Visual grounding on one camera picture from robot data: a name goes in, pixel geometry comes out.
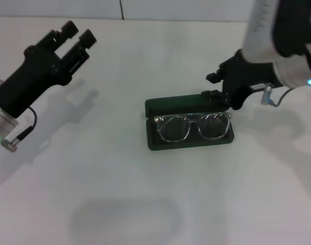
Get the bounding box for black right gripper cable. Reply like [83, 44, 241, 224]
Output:
[260, 83, 296, 108]

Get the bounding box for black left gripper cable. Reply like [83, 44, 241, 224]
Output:
[1, 106, 38, 154]

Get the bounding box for green glasses case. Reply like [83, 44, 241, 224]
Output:
[144, 93, 235, 151]

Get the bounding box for clear frame glasses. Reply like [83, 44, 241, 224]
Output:
[154, 112, 232, 142]

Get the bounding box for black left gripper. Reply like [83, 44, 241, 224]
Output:
[0, 20, 97, 119]

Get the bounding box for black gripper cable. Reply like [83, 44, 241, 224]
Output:
[260, 83, 296, 108]
[1, 106, 38, 154]

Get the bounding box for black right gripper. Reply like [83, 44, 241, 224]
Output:
[201, 50, 282, 111]

